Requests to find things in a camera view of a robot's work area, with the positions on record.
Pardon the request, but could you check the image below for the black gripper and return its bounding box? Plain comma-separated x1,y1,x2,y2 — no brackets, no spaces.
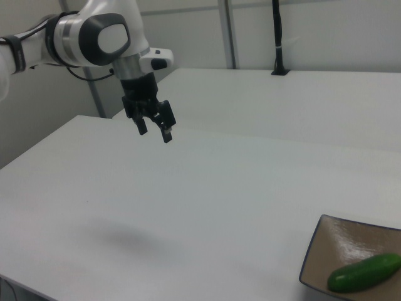
120,71,176,144

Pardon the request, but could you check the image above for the green cucumber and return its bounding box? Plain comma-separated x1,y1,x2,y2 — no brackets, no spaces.
326,253,401,294

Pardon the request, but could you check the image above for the square brown ceramic plate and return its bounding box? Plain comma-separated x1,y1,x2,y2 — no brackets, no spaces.
298,214,401,301

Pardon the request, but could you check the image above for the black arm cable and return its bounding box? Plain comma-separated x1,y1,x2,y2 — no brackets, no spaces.
66,64,115,82

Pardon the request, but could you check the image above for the grey partition frame post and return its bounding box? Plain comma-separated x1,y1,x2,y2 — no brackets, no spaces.
217,0,237,70

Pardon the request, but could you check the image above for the black camera stand pole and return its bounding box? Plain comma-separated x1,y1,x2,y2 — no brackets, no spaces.
270,0,291,77

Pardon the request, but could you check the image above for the black velcro strap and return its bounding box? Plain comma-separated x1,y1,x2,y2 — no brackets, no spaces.
0,35,27,75

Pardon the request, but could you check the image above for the grey partition frame rail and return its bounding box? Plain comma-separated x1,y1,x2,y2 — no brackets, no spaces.
140,0,401,17

